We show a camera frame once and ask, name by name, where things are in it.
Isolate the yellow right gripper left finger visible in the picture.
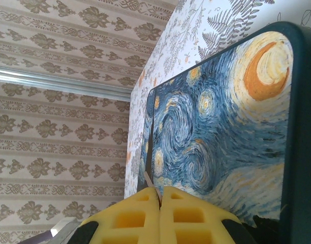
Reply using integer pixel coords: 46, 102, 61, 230
80, 187, 163, 244

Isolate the starry night painted box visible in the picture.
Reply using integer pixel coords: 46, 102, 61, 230
136, 21, 311, 244

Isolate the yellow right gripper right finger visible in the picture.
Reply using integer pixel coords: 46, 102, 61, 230
160, 187, 257, 244

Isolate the aluminium frame post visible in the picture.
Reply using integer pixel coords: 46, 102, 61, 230
0, 65, 133, 103

